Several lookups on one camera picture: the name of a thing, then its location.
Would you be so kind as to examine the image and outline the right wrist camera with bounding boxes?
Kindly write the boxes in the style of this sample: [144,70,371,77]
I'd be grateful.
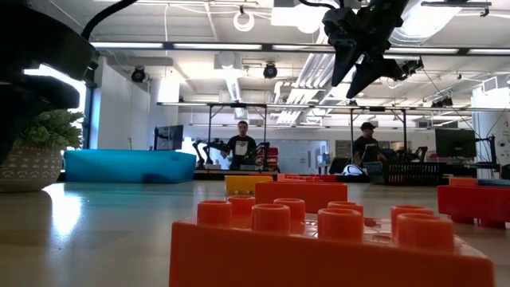
[321,6,359,41]

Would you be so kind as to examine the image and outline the long overhead light bar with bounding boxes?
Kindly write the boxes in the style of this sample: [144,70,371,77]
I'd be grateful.
[89,41,510,57]

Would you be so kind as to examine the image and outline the white rounded device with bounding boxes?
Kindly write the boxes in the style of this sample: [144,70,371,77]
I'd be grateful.
[341,163,366,177]

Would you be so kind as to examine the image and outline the black mesh basket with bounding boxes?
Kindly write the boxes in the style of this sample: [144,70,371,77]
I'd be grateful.
[370,161,447,187]

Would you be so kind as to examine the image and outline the black computer monitor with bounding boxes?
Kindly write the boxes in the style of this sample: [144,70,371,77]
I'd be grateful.
[433,127,477,159]
[153,124,185,151]

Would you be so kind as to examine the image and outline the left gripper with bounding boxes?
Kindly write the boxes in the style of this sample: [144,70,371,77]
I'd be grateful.
[0,0,100,165]

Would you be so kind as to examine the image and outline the large round ceiling duct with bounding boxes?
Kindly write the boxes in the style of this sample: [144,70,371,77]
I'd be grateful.
[388,0,465,47]

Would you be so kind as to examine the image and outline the yellow toy brick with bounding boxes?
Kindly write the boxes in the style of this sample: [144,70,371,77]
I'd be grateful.
[225,175,274,197]

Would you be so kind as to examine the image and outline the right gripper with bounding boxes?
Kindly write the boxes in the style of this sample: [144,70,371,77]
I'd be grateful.
[331,0,410,100]

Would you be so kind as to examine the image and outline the black ceiling camera cluster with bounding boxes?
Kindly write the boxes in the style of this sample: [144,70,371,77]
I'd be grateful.
[394,58,425,81]

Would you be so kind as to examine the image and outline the potted green succulent plant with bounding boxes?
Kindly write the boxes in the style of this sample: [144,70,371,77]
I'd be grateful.
[0,109,85,193]

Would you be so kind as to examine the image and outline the black station frame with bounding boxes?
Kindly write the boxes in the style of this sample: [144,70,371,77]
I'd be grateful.
[206,102,268,172]
[349,105,408,164]

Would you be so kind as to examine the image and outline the black camera cable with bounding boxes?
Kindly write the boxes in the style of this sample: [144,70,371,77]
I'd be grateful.
[80,0,139,41]

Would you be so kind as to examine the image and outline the blue plastic bin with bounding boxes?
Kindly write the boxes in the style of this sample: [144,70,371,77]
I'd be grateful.
[63,149,197,184]

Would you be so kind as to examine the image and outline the person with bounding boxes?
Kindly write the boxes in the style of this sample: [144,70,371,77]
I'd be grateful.
[352,121,387,167]
[225,120,258,171]

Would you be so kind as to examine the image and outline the red background crates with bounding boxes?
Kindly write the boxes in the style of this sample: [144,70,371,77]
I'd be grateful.
[265,146,280,172]

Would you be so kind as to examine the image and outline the white cable ring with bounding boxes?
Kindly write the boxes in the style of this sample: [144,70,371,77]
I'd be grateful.
[233,10,256,33]

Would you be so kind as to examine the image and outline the red toy brick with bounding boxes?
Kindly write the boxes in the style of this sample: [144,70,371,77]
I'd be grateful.
[304,174,339,183]
[437,184,510,230]

